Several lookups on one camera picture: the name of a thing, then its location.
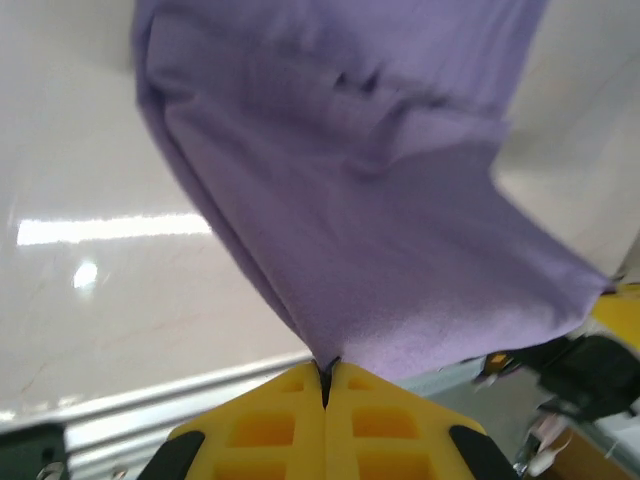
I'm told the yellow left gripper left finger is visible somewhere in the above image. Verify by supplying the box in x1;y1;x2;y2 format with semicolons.
144;360;327;480

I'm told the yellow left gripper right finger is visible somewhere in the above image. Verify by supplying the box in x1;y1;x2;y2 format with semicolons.
324;360;517;480

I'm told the purple t-shirt with white print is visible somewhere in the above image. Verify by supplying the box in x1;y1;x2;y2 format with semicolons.
130;0;616;381

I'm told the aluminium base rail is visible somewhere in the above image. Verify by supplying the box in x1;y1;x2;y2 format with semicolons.
0;349;321;454

